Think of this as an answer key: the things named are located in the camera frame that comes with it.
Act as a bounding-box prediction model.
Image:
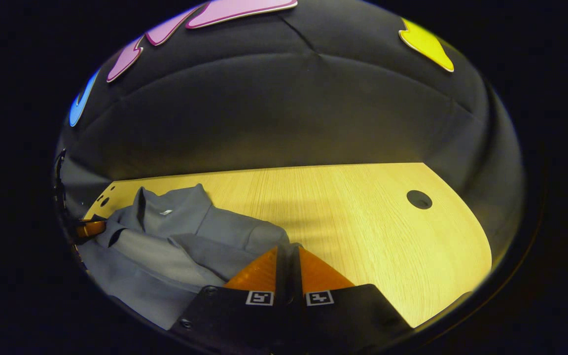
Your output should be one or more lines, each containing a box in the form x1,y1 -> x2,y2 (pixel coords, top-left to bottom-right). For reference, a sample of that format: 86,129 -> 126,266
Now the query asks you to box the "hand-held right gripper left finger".
171,246 -> 287,355

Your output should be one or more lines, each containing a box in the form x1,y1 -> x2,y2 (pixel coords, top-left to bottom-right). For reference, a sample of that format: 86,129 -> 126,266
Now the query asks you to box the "black backdrop cloth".
56,0 -> 525,257

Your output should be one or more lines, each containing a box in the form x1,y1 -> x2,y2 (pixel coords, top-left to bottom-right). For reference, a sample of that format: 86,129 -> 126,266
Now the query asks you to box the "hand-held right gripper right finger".
290,246 -> 413,355

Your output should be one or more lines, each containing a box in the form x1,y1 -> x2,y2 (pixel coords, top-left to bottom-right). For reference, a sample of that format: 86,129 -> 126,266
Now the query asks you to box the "grey collared shirt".
76,184 -> 304,331

